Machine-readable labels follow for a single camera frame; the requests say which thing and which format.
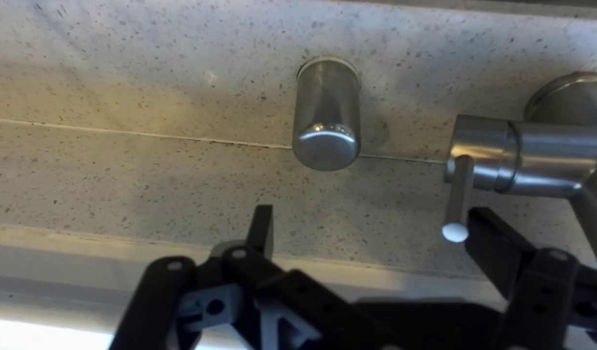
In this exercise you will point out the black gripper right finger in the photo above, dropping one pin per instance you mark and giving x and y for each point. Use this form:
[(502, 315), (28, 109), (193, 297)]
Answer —
[(537, 292)]

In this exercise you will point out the stainless cylinder air gap cap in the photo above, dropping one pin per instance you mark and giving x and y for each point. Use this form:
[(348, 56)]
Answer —
[(327, 117)]

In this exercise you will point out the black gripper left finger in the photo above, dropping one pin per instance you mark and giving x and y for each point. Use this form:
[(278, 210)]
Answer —
[(201, 303)]

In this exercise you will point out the tall stainless steel faucet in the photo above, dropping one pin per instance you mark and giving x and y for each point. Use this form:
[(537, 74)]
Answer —
[(551, 156)]

